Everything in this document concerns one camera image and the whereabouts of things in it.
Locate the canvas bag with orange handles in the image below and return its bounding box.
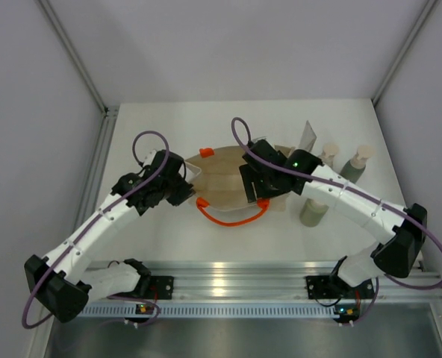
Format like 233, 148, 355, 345
185, 146, 288, 227

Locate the light green round-cap bottle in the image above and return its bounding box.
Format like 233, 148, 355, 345
299, 199, 329, 227

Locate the beige pump bottle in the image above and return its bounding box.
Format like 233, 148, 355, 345
319, 142, 340, 168

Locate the grey-green pump bottle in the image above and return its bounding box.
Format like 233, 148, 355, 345
340, 145, 375, 183

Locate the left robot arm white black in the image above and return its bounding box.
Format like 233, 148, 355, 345
24, 150, 199, 323

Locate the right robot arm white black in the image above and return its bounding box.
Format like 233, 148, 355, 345
240, 139, 427, 296

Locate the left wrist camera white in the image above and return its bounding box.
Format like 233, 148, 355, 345
140, 150, 157, 168

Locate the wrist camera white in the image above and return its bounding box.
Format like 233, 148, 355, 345
140, 150, 157, 168
247, 136, 266, 147

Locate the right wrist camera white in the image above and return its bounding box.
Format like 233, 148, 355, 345
247, 136, 266, 147

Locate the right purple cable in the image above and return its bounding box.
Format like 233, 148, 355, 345
231, 117, 442, 290

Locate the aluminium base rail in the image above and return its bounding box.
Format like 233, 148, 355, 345
88, 260, 442, 301

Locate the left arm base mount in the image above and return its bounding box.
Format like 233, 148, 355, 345
144, 276, 175, 301

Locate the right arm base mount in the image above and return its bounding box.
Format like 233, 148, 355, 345
305, 275, 342, 301

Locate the slotted cable duct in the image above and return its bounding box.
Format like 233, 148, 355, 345
79, 302, 339, 318

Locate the left frame post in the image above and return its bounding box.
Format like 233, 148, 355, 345
34, 0, 108, 114

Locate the frame post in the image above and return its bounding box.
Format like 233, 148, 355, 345
371, 0, 440, 108
34, 0, 108, 114

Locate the right frame post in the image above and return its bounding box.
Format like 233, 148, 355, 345
371, 0, 440, 108

